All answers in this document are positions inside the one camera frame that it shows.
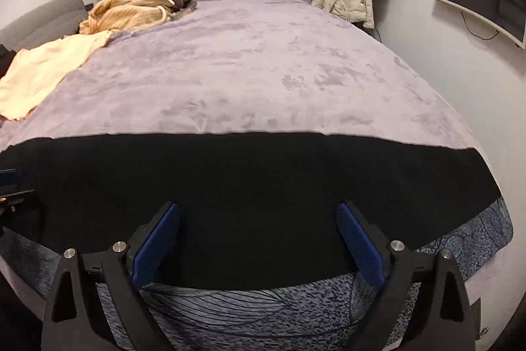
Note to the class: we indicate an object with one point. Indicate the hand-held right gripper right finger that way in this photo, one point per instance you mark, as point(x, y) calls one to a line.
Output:
point(361, 248)

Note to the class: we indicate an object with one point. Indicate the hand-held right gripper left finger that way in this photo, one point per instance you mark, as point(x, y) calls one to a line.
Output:
point(158, 240)

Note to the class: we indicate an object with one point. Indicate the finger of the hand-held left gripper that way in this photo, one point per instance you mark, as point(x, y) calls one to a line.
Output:
point(14, 207)
point(7, 176)

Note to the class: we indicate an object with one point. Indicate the black pants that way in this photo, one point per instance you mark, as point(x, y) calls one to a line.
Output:
point(263, 190)

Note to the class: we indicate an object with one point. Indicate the light orange shirt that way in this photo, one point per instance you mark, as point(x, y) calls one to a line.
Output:
point(37, 75)

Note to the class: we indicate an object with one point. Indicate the grey quilted headboard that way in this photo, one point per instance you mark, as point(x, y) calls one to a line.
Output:
point(41, 20)

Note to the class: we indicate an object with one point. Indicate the purple fleece blanket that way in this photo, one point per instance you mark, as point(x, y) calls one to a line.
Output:
point(246, 67)

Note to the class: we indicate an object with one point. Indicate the yellow striped garment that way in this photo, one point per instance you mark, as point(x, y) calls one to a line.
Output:
point(123, 11)

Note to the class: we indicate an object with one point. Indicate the grey-brown garment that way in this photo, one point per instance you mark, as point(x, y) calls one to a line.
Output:
point(185, 3)

